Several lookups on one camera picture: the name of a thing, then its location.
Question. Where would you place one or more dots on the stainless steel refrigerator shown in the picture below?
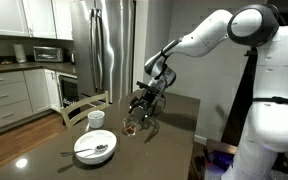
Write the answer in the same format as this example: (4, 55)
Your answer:
(103, 39)

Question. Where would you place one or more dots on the paper towel roll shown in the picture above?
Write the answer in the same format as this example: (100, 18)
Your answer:
(19, 53)

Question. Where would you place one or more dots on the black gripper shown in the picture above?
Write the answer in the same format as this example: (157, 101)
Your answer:
(151, 95)

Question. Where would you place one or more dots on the wooden chair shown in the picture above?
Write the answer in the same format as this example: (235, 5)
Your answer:
(76, 112)

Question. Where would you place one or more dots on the white bowl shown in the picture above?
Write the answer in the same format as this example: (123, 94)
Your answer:
(91, 140)

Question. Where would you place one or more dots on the white mug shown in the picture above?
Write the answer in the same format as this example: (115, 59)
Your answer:
(96, 119)

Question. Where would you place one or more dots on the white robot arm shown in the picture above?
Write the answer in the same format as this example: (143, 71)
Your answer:
(265, 130)

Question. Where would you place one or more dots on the toaster oven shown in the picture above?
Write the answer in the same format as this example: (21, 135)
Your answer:
(48, 54)

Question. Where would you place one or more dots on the metal spoon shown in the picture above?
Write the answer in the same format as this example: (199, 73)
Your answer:
(97, 149)

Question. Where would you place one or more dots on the glass cup with food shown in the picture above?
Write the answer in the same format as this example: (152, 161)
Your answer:
(129, 126)

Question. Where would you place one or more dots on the white upper cabinets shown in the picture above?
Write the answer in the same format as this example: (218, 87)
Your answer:
(36, 18)

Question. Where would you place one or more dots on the white base cabinets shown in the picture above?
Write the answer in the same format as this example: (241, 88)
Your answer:
(26, 94)

